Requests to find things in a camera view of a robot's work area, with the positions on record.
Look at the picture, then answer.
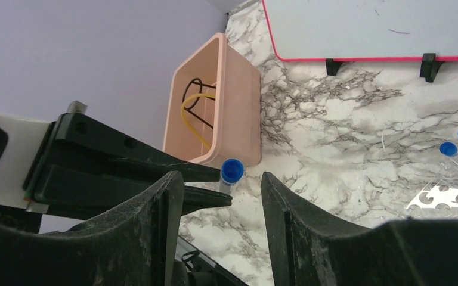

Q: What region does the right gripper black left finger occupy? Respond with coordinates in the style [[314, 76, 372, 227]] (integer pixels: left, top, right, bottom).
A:
[[0, 171, 184, 285]]

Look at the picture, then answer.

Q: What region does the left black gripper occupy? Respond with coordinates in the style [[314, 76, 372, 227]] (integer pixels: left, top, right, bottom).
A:
[[0, 113, 221, 220]]

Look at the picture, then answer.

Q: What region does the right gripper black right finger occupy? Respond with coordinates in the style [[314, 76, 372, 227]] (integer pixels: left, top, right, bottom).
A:
[[261, 172, 458, 285]]

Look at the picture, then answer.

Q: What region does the yellow rubber tube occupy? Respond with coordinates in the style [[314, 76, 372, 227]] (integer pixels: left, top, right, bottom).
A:
[[180, 92, 216, 149]]

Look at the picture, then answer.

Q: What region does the pink plastic bin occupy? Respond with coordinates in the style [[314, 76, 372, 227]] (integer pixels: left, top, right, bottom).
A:
[[162, 33, 261, 167]]

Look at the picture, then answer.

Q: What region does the black wire tripod stand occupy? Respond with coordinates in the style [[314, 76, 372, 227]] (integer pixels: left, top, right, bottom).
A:
[[182, 77, 216, 129]]

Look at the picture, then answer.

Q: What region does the clear plastic well plate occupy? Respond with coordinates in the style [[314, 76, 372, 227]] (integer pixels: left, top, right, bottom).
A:
[[402, 179, 458, 219]]

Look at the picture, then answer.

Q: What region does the pink framed whiteboard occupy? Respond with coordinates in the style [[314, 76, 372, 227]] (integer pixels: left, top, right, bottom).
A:
[[262, 1, 458, 82]]

